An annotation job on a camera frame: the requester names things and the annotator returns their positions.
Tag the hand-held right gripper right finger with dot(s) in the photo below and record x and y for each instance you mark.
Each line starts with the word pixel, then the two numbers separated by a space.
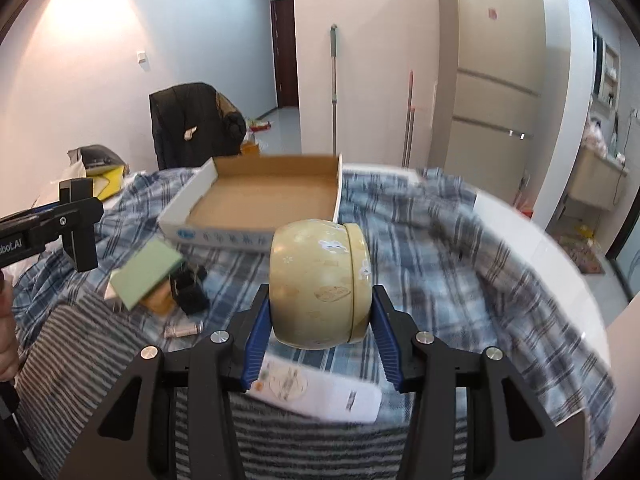
pixel 385 345

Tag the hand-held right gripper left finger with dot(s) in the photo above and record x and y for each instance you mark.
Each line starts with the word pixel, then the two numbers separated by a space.
pixel 255 345

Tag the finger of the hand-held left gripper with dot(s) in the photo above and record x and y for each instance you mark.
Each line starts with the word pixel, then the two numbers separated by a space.
pixel 80 230

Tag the pale green box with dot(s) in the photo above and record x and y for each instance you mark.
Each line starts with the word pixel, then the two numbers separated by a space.
pixel 145 272

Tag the white remote control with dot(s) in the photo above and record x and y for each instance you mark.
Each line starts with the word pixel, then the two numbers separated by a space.
pixel 320 390

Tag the small black box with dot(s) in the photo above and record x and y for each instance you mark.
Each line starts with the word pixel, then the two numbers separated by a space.
pixel 191 290

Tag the round yellow tin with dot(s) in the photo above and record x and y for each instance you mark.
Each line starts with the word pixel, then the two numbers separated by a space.
pixel 315 280

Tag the orange soap box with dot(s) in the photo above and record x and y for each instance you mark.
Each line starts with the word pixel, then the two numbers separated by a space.
pixel 160 302

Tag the shallow cardboard box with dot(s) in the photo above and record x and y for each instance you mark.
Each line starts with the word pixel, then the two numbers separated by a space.
pixel 260 200

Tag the person's left hand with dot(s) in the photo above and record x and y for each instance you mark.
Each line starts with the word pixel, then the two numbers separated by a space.
pixel 7 335

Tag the white plastic bag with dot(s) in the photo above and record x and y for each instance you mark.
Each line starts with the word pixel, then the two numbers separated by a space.
pixel 50 190

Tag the yellow folder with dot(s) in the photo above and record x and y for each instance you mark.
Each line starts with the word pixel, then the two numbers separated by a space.
pixel 111 182

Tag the small silver tube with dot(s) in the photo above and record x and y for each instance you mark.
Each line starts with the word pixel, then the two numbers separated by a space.
pixel 182 330

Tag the grey bag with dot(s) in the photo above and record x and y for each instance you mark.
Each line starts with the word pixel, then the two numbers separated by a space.
pixel 97 155

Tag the blue plaid blanket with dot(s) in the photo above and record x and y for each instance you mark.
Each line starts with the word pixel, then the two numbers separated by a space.
pixel 425 270

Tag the grey striped cloth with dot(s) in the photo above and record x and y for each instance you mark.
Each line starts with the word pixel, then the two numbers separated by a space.
pixel 75 360

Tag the black jacket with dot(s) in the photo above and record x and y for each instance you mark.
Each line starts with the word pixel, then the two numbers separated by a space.
pixel 190 110

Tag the patterned floor mat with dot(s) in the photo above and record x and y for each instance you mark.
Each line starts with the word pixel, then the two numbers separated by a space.
pixel 582 255

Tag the beige counter cabinet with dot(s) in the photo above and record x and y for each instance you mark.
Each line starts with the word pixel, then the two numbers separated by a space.
pixel 595 180

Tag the dark brown door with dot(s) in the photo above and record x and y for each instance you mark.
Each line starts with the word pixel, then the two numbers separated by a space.
pixel 285 55

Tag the beige refrigerator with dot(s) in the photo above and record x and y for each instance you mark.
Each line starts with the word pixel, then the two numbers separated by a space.
pixel 490 85

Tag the pink bag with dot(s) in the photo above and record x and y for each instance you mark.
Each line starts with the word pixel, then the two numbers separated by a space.
pixel 595 137

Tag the white wall switch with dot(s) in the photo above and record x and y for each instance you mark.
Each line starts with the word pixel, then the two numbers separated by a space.
pixel 142 57

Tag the wall niche shelf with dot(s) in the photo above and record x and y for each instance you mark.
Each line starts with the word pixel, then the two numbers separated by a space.
pixel 607 70

